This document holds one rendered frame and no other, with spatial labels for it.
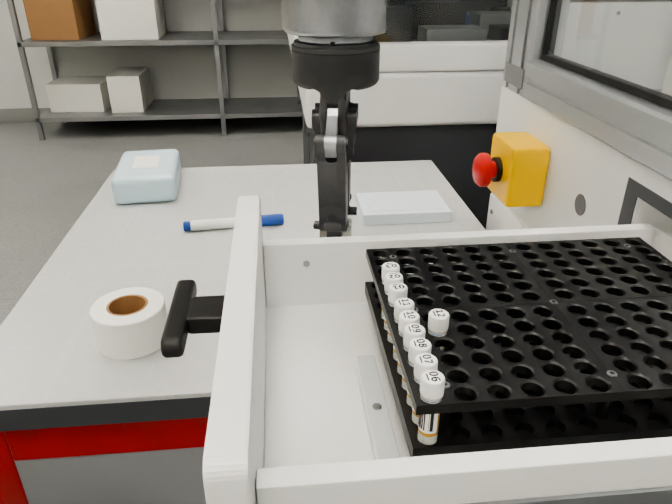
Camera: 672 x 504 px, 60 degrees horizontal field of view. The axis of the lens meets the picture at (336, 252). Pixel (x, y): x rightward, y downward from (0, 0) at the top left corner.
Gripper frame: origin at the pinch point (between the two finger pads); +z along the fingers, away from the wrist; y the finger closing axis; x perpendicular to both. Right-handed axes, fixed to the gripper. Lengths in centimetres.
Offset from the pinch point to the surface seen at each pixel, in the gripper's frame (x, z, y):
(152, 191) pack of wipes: 30.2, 5.6, 29.1
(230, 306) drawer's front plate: 4.0, -9.1, -24.8
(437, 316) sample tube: -7.7, -7.5, -22.5
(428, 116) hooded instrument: -13, 2, 62
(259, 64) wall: 86, 46, 386
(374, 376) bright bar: -4.2, -1.1, -20.4
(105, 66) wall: 194, 45, 368
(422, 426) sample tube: -6.7, -4.5, -28.4
